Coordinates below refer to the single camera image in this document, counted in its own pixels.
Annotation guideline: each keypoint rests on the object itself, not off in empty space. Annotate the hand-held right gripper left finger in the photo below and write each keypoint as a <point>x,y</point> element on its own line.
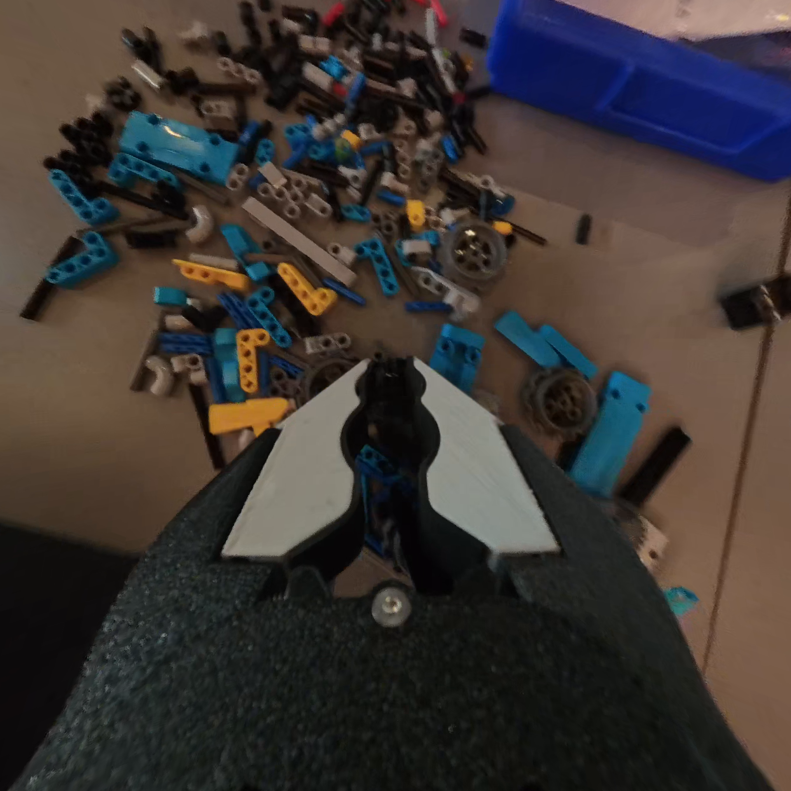
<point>290,494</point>

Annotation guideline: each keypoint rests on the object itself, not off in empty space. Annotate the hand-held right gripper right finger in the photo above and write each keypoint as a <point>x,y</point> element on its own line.
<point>488,488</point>

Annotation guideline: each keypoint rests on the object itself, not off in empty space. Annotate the pile of building pieces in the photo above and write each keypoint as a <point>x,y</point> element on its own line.
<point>204,154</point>

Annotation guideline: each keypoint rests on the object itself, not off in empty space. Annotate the grey toothed wheel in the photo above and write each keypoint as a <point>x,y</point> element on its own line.
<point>318,378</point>
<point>559,401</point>
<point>474,250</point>

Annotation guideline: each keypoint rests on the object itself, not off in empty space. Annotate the long blue panel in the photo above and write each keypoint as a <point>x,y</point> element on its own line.
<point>609,432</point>

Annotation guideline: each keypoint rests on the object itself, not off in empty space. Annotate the tan block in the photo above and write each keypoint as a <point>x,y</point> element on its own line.
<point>646,541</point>

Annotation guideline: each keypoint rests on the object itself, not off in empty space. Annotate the black pin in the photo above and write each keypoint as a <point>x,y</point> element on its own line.
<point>583,228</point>

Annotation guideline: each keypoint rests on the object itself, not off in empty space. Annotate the blue storage bin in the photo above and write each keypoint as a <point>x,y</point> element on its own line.
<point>649,92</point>

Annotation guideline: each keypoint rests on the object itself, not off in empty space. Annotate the clear plastic bags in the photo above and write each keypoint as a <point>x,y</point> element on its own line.
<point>710,18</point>

